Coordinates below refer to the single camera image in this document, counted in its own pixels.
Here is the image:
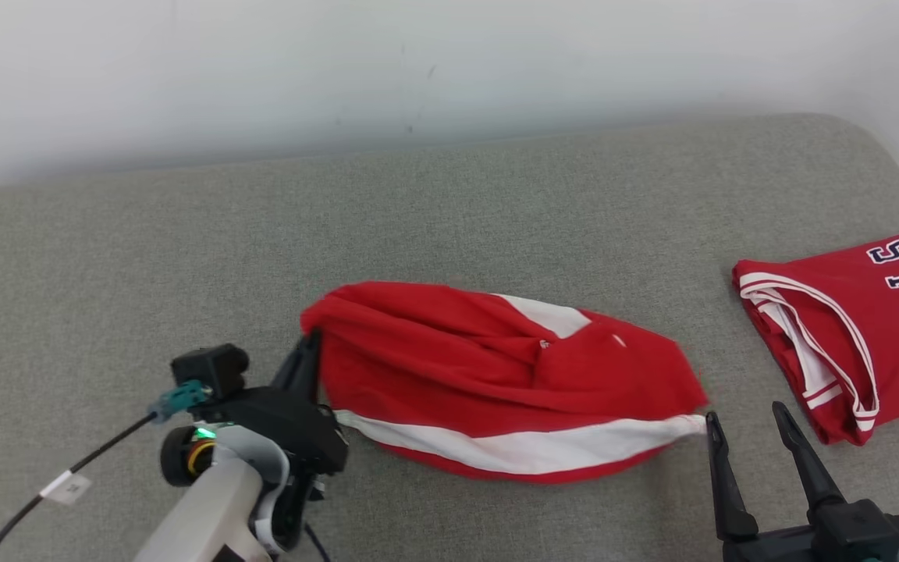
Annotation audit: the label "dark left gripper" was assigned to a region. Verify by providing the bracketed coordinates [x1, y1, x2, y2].
[214, 329, 350, 478]

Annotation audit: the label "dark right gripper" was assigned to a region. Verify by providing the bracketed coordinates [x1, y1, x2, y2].
[704, 400, 899, 562]

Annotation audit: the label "red Bulls basketball jersey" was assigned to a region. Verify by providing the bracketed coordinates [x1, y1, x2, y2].
[731, 234, 899, 448]

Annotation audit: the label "red shorts with white stripe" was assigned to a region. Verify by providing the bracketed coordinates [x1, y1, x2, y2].
[299, 280, 710, 486]

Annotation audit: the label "grey fabric sofa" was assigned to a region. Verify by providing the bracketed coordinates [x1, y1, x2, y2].
[0, 113, 899, 562]

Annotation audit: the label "black cable with teal plug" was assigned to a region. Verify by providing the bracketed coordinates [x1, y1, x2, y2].
[0, 379, 215, 562]

